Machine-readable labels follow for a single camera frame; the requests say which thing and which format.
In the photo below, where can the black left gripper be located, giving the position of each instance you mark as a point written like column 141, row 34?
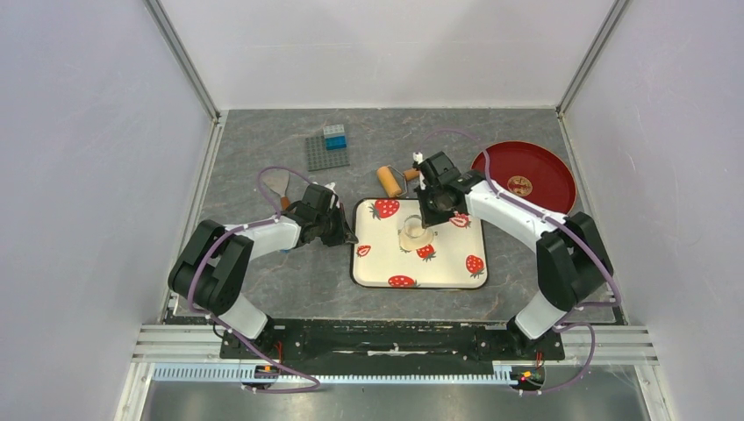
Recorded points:
column 344, row 233

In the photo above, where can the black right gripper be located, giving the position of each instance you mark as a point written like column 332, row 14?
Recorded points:
column 429, row 218

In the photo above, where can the metal ring cutter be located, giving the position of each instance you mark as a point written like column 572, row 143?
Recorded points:
column 413, row 227

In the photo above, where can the wooden dough roller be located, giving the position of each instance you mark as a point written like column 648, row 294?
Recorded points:
column 395, row 183

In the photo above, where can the strawberry print enamel tray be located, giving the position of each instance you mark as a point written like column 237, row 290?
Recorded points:
column 456, row 259

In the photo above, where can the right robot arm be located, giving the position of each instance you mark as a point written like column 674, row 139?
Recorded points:
column 571, row 259

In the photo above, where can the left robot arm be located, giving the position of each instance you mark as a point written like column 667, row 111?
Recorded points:
column 210, row 270

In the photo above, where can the white dough ball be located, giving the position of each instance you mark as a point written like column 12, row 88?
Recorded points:
column 409, row 245

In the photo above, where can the grey lego baseplate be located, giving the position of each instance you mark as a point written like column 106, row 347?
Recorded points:
column 318, row 157

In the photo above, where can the red round plate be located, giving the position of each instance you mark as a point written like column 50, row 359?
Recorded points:
column 531, row 172

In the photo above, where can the blue grey lego bricks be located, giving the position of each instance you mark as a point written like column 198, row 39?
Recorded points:
column 334, row 137

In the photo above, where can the metal scraper wooden handle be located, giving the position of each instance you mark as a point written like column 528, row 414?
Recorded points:
column 277, row 180

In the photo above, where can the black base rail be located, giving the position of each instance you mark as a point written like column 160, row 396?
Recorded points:
column 403, row 347

